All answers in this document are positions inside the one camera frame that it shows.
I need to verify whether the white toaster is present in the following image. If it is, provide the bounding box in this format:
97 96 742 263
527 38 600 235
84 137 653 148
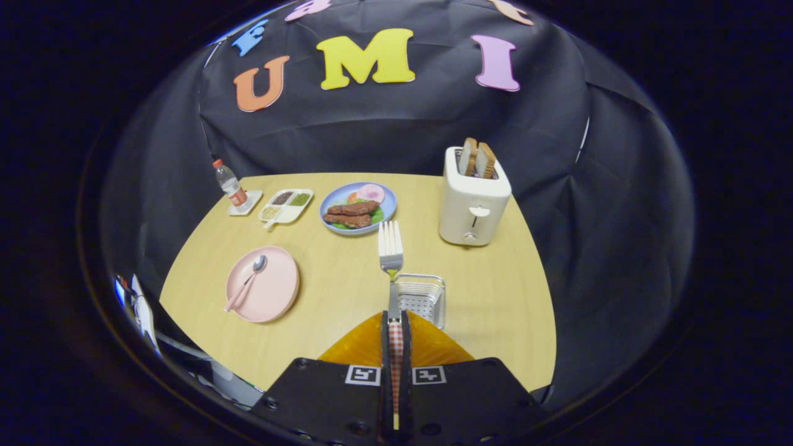
439 146 512 247

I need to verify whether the green lettuce leaf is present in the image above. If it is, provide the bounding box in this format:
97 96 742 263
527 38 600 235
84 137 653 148
331 198 385 231

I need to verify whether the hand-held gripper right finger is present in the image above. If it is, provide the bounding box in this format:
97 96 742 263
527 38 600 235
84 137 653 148
400 311 549 446

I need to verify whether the fork with checked handle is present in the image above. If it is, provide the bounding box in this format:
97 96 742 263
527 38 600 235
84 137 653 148
378 221 405 431

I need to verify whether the white divided tray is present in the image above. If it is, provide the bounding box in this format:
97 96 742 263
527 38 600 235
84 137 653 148
258 188 314 229

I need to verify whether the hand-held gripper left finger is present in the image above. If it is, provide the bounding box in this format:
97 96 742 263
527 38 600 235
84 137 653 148
251 311 394 446

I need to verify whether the metal wire basket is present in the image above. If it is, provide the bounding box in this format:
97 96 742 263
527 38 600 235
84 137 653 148
393 273 447 330

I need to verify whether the toast bread slice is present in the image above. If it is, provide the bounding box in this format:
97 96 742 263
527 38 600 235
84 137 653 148
475 142 497 180
458 138 478 177

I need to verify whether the blue plate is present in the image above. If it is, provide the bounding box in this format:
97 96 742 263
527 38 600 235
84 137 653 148
319 181 397 236

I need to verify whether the clear water bottle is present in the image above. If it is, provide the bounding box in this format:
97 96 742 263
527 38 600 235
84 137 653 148
212 159 248 208

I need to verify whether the brown meat strip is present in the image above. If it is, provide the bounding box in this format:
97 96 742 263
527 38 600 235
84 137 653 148
326 200 380 217
323 213 372 229

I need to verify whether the pink plate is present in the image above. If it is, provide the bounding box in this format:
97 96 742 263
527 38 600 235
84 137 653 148
224 245 300 324

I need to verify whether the spoon with checked handle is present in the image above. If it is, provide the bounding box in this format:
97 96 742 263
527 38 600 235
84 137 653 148
223 255 268 313

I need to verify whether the white square coaster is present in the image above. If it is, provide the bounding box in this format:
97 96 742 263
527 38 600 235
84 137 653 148
227 190 263 216

